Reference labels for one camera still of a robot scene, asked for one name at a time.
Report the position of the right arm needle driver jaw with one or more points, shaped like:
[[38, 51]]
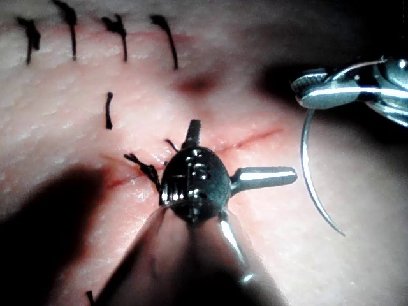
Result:
[[328, 97], [309, 82]]

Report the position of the left arm needle driver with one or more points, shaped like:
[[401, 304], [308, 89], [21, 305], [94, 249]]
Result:
[[204, 178]]

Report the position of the left arm needle driver jaw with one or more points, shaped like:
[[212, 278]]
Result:
[[192, 134], [264, 178]]

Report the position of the curved steel needle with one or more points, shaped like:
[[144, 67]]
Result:
[[306, 172]]

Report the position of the black stitching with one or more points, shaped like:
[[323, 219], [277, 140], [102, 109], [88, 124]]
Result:
[[148, 169], [72, 28]]

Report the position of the short black thread piece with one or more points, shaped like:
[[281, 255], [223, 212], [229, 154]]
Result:
[[108, 111]]

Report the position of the tissue pad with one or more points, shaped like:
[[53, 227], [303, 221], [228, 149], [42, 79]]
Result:
[[63, 105]]

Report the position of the right arm needle driver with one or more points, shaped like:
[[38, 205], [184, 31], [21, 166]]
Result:
[[382, 83]]

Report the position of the dark left arm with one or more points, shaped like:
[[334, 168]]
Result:
[[191, 264]]

